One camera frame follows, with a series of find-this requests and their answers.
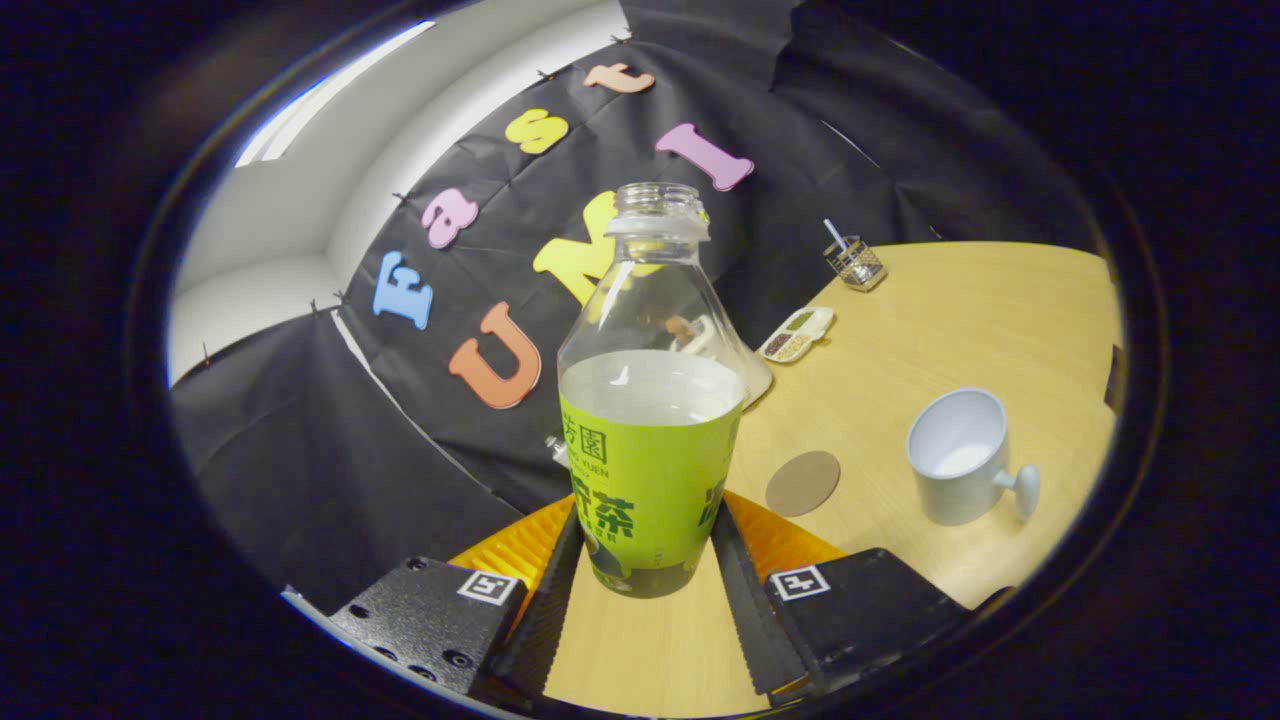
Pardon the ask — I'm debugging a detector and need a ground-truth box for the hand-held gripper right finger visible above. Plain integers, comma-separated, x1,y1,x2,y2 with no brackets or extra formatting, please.
710,490,971,699

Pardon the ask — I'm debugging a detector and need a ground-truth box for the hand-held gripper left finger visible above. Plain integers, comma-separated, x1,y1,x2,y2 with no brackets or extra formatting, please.
330,495,586,701

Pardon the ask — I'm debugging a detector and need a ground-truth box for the brown round coaster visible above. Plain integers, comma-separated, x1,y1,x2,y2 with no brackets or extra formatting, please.
765,450,842,518

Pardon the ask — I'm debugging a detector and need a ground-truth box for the green label juice bottle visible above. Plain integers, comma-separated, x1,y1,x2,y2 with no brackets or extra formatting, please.
557,182,749,599

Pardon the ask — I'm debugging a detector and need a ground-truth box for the white cup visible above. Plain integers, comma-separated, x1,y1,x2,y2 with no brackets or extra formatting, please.
906,388,1042,527

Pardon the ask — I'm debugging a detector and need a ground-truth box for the white toaster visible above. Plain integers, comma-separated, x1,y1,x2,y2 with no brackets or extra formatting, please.
665,312,774,406

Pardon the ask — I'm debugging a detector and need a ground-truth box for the white divided snack tray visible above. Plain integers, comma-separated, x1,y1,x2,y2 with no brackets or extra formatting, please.
757,306,836,364

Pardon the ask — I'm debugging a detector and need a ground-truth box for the black backdrop cloth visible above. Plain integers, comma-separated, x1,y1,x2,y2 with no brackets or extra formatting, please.
168,0,1101,616

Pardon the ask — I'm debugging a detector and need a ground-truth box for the wooden table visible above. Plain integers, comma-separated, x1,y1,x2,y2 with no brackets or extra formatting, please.
545,240,1126,719

